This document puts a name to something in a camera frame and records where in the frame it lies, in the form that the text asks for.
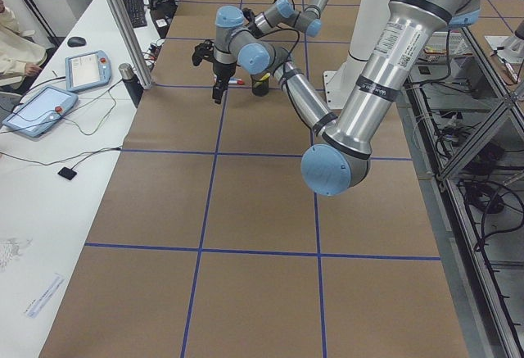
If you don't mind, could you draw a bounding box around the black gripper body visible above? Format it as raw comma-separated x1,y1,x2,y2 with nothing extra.
213,61,236,89

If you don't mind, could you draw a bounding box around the red white marker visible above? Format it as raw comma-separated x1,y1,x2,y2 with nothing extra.
228,79,245,85

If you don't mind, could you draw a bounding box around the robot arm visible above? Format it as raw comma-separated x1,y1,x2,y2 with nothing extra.
211,0,480,196
242,0,329,38

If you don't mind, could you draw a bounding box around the black mesh pen cup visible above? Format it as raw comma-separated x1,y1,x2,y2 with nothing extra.
251,74,270,97

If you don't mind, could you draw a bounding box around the steel water bottle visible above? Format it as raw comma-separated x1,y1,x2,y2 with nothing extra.
118,62,143,108

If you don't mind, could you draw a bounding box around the black keyboard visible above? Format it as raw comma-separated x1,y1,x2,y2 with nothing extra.
122,0,147,28

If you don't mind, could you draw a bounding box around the upper teach pendant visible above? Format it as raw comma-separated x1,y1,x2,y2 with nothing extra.
65,50,112,92

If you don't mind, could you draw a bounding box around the teach pendant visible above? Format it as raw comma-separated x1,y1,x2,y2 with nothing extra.
65,50,112,92
2,85,79,138

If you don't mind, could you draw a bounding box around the black computer mouse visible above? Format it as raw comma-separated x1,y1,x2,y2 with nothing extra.
67,36,87,48

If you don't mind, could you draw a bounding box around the small black puck device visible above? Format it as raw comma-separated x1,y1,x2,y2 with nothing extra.
57,167,77,180

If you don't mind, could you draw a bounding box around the lower teach pendant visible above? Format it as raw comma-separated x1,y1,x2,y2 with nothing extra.
2,85,79,138

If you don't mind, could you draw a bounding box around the person in cream shirt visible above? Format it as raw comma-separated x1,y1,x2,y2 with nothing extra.
1,0,48,93

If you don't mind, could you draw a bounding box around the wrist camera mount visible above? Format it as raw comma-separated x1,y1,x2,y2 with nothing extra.
192,39,215,66

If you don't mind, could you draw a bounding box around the aluminium frame post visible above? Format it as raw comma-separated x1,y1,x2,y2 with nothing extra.
106,0,152,89

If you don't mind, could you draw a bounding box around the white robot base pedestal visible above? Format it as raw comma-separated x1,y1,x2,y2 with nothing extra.
323,0,390,110

